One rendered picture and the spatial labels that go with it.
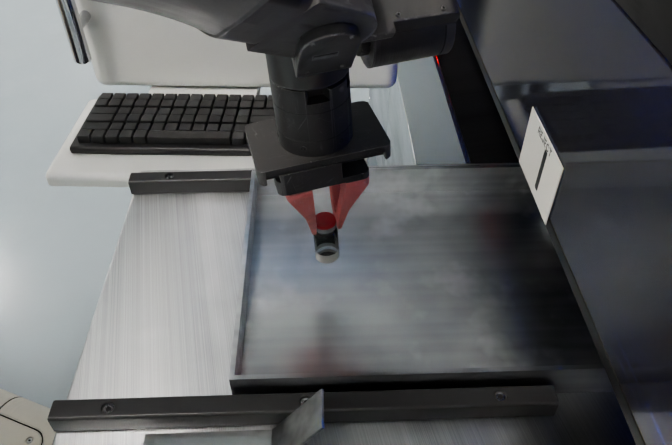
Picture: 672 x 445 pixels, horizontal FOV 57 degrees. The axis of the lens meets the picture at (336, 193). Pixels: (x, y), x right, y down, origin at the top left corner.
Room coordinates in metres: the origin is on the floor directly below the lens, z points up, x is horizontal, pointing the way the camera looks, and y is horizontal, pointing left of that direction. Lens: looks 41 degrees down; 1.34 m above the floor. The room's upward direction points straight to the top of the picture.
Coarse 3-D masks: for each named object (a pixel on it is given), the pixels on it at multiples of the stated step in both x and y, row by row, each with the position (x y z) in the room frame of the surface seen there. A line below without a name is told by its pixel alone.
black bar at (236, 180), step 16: (144, 176) 0.53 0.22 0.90; (160, 176) 0.53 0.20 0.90; (176, 176) 0.53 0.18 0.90; (192, 176) 0.53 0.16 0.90; (208, 176) 0.53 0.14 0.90; (224, 176) 0.53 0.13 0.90; (240, 176) 0.53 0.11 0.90; (144, 192) 0.53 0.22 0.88; (160, 192) 0.53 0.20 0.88; (176, 192) 0.53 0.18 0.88; (192, 192) 0.53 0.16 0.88; (208, 192) 0.53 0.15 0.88
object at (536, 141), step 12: (528, 132) 0.44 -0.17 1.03; (540, 132) 0.42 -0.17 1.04; (528, 144) 0.44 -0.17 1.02; (540, 144) 0.41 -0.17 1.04; (528, 156) 0.43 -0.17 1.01; (540, 156) 0.41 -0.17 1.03; (552, 156) 0.39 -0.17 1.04; (528, 168) 0.42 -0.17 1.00; (552, 168) 0.38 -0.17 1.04; (528, 180) 0.42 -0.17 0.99; (540, 180) 0.39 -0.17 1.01; (552, 180) 0.37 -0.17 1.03; (540, 192) 0.39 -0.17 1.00; (552, 192) 0.37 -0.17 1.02; (540, 204) 0.38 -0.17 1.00; (552, 204) 0.36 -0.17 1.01
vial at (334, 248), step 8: (320, 232) 0.38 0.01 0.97; (328, 232) 0.38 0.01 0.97; (336, 232) 0.38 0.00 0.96; (320, 240) 0.38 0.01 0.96; (328, 240) 0.38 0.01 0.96; (336, 240) 0.38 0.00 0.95; (320, 248) 0.38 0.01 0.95; (328, 248) 0.38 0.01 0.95; (336, 248) 0.38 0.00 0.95; (320, 256) 0.38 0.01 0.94; (328, 256) 0.38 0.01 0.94; (336, 256) 0.38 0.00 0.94
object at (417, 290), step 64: (256, 192) 0.52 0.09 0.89; (320, 192) 0.53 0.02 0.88; (384, 192) 0.53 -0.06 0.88; (448, 192) 0.53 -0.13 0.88; (512, 192) 0.53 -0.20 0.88; (256, 256) 0.43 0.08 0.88; (384, 256) 0.43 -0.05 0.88; (448, 256) 0.43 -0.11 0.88; (512, 256) 0.43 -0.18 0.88; (256, 320) 0.35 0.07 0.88; (320, 320) 0.35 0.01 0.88; (384, 320) 0.35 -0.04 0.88; (448, 320) 0.35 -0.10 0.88; (512, 320) 0.35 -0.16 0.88; (576, 320) 0.35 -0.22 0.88; (256, 384) 0.27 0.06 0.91; (320, 384) 0.27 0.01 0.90; (384, 384) 0.27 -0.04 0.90; (448, 384) 0.27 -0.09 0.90; (512, 384) 0.28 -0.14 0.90; (576, 384) 0.28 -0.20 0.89
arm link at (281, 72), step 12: (360, 48) 0.38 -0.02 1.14; (276, 60) 0.36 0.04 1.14; (288, 60) 0.36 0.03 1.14; (276, 72) 0.36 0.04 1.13; (288, 72) 0.36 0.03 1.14; (336, 72) 0.36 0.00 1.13; (276, 84) 0.37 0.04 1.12; (288, 84) 0.36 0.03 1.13; (300, 84) 0.36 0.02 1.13; (312, 84) 0.36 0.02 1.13; (324, 84) 0.36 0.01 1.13
